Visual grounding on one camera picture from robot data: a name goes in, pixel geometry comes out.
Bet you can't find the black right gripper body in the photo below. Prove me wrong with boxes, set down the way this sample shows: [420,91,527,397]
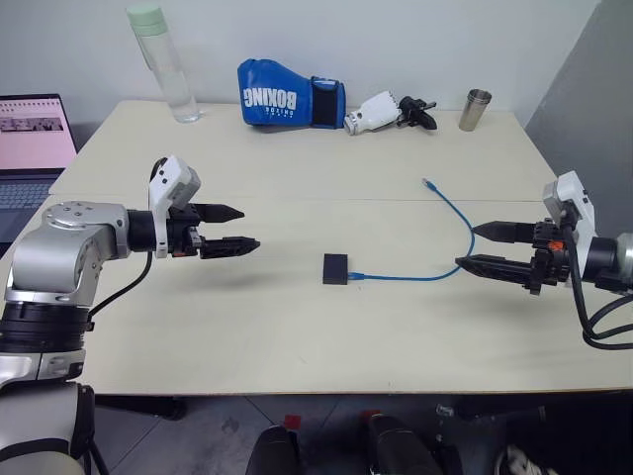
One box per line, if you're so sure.
[524,216,575,297]

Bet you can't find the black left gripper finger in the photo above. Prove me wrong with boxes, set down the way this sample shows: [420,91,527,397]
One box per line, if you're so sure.
[198,203,246,224]
[198,237,262,261]

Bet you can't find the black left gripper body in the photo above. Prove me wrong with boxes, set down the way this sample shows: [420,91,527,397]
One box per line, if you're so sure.
[166,204,207,258]

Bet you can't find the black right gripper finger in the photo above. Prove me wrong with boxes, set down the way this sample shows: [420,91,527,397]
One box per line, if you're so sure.
[472,221,538,245]
[454,253,536,288]

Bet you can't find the small black box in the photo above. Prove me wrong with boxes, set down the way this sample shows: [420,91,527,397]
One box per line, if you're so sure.
[321,252,350,286]

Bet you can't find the steel cup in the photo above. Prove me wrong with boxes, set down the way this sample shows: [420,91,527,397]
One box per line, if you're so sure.
[457,88,494,133]

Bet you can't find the blue boxing glove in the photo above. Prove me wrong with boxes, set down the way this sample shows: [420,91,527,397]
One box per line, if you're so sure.
[236,58,347,131]

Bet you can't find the black table leg bar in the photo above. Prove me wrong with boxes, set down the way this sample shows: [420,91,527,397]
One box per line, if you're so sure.
[93,394,188,422]
[457,390,633,423]

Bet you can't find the clear bottle with green cap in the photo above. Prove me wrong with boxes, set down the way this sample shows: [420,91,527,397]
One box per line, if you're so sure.
[125,5,205,125]

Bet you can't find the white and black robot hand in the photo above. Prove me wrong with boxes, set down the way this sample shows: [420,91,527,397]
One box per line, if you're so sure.
[343,90,439,137]

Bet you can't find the open laptop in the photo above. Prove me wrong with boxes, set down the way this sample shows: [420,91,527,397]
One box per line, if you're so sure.
[0,94,79,244]

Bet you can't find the white sneaker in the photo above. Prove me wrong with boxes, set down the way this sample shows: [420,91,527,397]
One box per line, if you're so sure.
[494,443,560,475]

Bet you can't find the dark rounded robot leg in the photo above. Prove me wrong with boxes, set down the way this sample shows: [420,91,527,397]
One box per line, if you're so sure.
[363,412,452,475]
[245,424,304,475]

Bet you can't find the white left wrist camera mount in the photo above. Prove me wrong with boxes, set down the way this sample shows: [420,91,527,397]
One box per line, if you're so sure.
[147,154,203,259]

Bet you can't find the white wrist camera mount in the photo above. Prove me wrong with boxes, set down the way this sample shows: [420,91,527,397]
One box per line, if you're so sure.
[541,170,597,286]
[147,154,203,259]

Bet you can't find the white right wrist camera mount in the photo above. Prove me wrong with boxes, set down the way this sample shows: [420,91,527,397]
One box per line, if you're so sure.
[541,170,597,286]

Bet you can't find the blue Ethernet cable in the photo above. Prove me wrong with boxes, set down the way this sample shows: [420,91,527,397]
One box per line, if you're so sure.
[347,178,478,283]

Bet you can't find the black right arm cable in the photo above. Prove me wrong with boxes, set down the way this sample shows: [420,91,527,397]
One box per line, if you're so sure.
[562,215,633,351]

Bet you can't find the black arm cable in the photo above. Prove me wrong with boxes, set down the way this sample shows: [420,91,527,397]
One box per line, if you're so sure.
[86,248,152,333]
[562,215,633,351]

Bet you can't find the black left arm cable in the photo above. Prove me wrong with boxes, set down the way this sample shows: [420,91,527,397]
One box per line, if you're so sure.
[86,248,152,333]

